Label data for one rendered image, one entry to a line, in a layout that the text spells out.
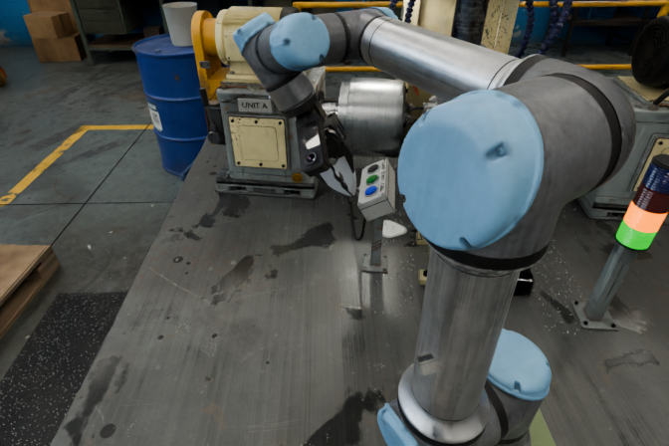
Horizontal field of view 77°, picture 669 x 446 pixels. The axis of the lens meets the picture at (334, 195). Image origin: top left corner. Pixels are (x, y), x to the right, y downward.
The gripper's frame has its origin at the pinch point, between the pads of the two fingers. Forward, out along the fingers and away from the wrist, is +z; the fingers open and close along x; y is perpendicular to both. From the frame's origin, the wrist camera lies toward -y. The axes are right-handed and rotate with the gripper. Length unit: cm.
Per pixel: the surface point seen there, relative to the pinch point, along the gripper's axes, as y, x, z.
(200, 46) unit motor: 53, 36, -36
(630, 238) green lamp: 2, -45, 35
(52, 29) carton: 428, 387, -139
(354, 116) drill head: 47.2, 4.4, 2.4
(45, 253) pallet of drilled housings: 75, 190, 6
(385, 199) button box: 7.7, -3.3, 9.1
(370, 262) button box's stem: 15.0, 11.4, 30.1
